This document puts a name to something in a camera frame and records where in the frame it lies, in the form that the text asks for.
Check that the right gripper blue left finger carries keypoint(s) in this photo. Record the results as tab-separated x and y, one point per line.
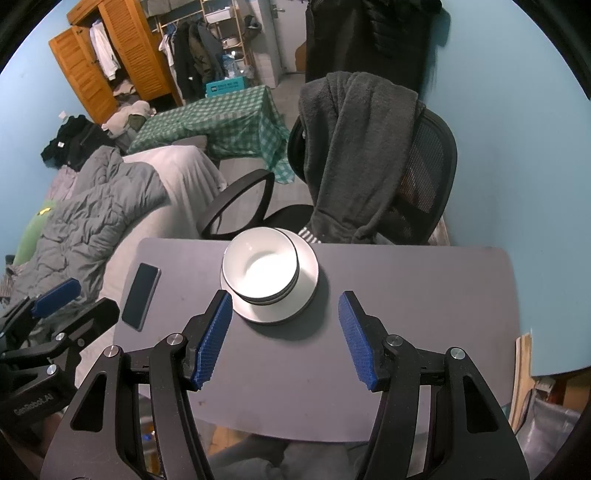
205	334

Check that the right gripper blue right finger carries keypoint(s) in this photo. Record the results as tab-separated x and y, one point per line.
364	336

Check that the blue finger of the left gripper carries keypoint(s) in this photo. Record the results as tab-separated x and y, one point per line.
90	324
55	292

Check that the white plate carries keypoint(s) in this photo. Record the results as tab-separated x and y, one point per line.
295	301

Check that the white bowl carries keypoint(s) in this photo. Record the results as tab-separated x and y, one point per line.
255	242
262	280

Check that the black smartphone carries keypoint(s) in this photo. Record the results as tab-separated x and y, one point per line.
140	295

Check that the green pillow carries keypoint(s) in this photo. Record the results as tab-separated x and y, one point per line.
31	235

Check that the grey quilted blanket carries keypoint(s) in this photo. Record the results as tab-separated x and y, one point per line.
82	232

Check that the black clothes pile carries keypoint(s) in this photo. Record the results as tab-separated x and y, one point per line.
76	140

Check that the white bed sheet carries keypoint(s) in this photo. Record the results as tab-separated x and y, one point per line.
192	182

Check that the dark grey fleece robe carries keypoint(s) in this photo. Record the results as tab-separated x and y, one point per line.
358	129

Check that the green checkered tablecloth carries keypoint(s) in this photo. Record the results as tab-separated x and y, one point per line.
244	123

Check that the teal storage crate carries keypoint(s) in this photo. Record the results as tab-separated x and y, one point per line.
225	86

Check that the orange wooden wardrobe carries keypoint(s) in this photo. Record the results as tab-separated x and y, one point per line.
106	44

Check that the wooden shelf rack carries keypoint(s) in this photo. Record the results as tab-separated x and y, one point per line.
229	21

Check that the wooden board by wall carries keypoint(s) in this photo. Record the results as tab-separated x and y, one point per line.
523	381

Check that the black coat on wall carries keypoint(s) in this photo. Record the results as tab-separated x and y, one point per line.
389	39

